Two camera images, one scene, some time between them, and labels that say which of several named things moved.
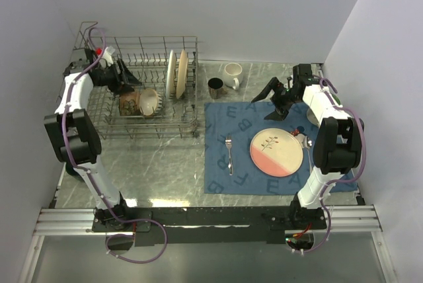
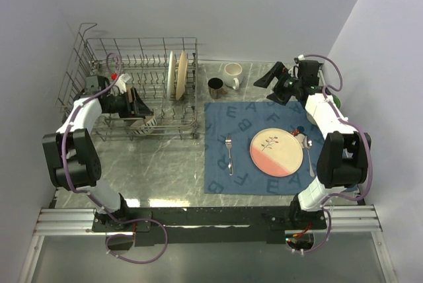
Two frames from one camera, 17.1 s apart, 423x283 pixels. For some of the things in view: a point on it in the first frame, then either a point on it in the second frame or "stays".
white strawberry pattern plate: x=170 y=75 stays
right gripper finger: x=271 y=85 -> x=277 y=70
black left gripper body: x=110 y=77 -> x=119 y=104
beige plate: x=182 y=73 stays
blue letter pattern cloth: x=230 y=128 stays
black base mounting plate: x=208 y=225 stays
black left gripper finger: x=127 y=75 -> x=140 y=108
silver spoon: x=307 y=143 stays
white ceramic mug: x=232 y=75 stays
